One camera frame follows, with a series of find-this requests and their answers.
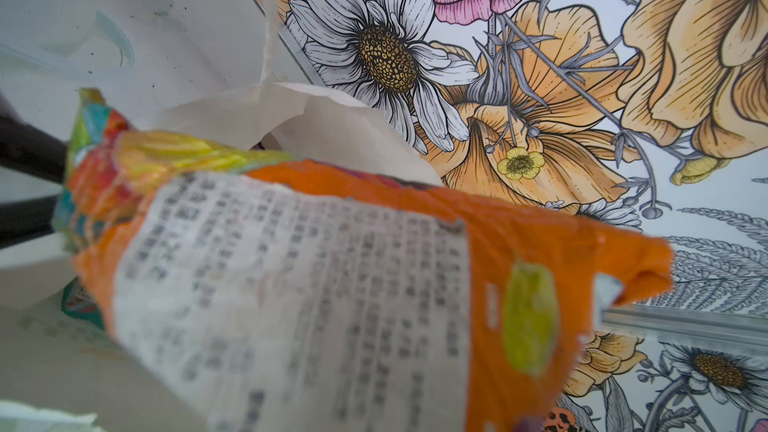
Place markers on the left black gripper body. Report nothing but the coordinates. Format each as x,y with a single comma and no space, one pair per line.
32,171

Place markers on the teal snack packet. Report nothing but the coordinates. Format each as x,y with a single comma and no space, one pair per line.
78,304

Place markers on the white paper bag Love Life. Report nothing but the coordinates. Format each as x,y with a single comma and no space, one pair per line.
210,108

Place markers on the orange snack packet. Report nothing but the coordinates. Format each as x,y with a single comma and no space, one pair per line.
522,297

